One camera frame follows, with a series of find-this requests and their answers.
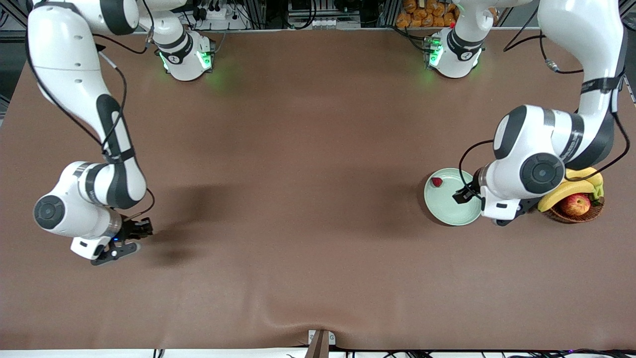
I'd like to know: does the light green plate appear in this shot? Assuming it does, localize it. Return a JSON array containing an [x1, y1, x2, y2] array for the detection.
[[424, 168, 483, 227]]

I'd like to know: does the yellow banana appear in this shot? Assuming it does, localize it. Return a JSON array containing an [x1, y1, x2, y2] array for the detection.
[[538, 180, 596, 213], [565, 168, 604, 187]]

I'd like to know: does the red apple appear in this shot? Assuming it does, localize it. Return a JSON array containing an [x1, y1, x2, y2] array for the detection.
[[560, 194, 592, 217]]

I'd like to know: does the brown wicker basket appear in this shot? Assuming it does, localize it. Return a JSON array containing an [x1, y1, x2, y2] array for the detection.
[[542, 196, 605, 224]]

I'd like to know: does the brown table cloth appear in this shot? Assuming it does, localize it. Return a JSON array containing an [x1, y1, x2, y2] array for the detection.
[[0, 27, 636, 351]]

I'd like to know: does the white terminal strip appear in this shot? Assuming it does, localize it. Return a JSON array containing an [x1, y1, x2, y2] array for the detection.
[[307, 17, 362, 29]]

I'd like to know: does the white power strip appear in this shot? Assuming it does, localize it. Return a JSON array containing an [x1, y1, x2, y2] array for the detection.
[[195, 4, 238, 21]]

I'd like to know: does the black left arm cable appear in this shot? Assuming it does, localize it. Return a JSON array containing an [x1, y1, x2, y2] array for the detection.
[[458, 20, 632, 200]]

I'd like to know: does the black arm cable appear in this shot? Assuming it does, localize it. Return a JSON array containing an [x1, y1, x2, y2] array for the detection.
[[458, 20, 632, 200], [25, 30, 156, 222]]

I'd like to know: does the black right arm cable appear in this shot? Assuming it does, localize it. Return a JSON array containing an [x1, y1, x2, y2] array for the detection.
[[25, 30, 156, 222]]

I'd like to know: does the metal table bracket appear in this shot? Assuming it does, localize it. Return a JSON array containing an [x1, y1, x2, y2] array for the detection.
[[307, 329, 337, 358]]

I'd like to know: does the aluminium frame post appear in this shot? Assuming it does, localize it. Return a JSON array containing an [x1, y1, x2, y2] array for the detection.
[[619, 0, 636, 31], [0, 0, 30, 40]]

